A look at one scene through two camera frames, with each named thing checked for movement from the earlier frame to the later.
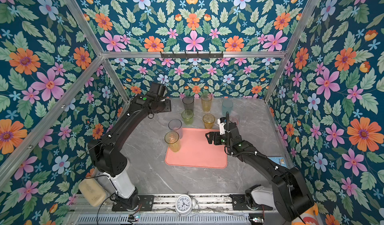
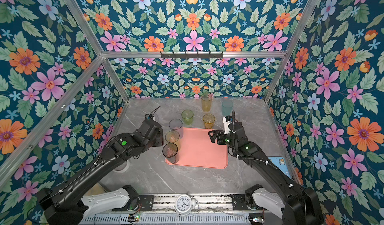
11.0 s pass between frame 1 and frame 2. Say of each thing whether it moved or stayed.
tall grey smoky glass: moved
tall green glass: stayed
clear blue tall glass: stayed
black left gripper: moved
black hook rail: stayed
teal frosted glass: stayed
